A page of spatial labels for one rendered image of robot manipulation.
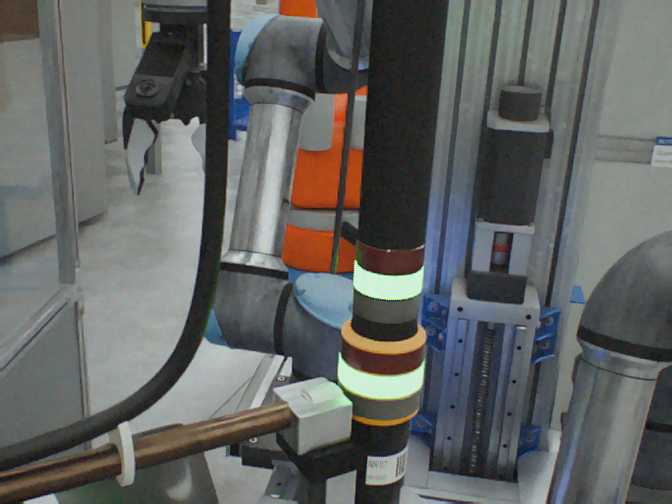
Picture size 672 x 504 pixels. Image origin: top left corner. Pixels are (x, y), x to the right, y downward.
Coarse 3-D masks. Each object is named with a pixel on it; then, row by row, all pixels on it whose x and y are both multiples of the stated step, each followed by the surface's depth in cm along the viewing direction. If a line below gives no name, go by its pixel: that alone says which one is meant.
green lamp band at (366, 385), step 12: (348, 372) 40; (420, 372) 41; (348, 384) 41; (360, 384) 40; (372, 384) 40; (384, 384) 40; (396, 384) 40; (408, 384) 40; (420, 384) 41; (372, 396) 40; (384, 396) 40; (396, 396) 40
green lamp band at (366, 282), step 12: (360, 276) 39; (372, 276) 38; (384, 276) 38; (408, 276) 38; (420, 276) 39; (360, 288) 39; (372, 288) 39; (384, 288) 38; (396, 288) 38; (408, 288) 39; (420, 288) 40
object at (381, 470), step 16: (352, 432) 42; (368, 432) 41; (384, 432) 41; (400, 432) 42; (368, 448) 42; (384, 448) 42; (400, 448) 42; (368, 464) 42; (384, 464) 42; (400, 464) 43; (368, 480) 42; (384, 480) 42; (400, 480) 43; (368, 496) 43; (384, 496) 43
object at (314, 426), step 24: (312, 384) 41; (312, 408) 39; (336, 408) 39; (288, 432) 40; (312, 432) 39; (336, 432) 40; (288, 456) 41; (312, 456) 39; (336, 456) 40; (360, 456) 40; (312, 480) 39; (336, 480) 41
